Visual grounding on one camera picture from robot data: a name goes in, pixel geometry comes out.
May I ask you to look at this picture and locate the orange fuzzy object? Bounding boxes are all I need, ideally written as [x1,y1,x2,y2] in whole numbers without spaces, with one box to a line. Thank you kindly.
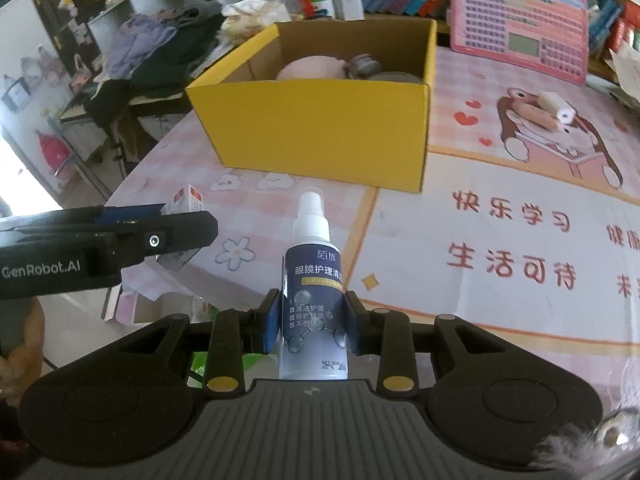
[0,297,45,391]

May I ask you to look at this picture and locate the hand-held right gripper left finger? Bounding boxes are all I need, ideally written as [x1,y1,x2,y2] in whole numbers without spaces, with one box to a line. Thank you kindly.
[107,288,284,395]

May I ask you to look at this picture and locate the yellow cardboard box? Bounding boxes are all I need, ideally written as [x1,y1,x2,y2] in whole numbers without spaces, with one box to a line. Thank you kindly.
[184,17,439,195]

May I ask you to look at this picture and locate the white paper roll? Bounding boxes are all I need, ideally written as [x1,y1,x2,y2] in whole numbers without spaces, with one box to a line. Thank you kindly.
[537,90,576,126]

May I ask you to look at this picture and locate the small red white box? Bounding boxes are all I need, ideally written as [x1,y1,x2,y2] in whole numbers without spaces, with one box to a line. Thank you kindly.
[154,182,207,272]

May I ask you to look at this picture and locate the tissue pack in plastic bag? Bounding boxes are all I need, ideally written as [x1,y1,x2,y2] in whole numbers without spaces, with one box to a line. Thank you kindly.
[220,0,292,44]

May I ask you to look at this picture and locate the grey fluffy plush toy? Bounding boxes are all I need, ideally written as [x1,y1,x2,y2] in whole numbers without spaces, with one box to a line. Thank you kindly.
[534,400,640,480]

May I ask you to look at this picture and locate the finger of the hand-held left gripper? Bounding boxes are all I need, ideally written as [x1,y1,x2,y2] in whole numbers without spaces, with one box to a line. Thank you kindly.
[0,203,166,234]
[116,211,220,267]

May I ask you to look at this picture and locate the grey round roll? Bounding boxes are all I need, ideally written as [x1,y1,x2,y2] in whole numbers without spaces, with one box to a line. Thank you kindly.
[372,70,424,86]

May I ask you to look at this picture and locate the pink learning tablet toy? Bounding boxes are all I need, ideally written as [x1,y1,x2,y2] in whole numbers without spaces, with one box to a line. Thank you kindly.
[447,0,590,85]

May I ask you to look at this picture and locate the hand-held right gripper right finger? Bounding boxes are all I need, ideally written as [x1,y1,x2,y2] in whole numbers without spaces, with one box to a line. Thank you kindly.
[345,290,507,395]

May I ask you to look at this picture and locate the white paper sheet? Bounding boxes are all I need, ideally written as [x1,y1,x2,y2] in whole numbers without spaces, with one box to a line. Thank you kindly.
[607,42,640,107]

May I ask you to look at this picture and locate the red bag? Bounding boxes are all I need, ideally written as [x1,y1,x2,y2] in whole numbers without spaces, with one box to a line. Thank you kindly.
[34,129,72,177]

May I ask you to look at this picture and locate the dark clothes pile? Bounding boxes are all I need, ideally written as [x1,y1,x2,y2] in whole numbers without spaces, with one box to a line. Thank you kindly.
[82,0,227,127]

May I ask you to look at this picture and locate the pink brown cylinder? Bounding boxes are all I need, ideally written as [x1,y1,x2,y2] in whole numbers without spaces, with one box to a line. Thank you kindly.
[517,102,559,131]

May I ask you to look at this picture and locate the pink plush toy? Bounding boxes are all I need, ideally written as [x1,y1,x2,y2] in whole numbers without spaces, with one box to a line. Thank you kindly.
[276,55,349,81]

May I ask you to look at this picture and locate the white blue spray bottle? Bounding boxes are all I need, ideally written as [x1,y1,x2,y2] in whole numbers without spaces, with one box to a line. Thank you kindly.
[278,187,352,382]

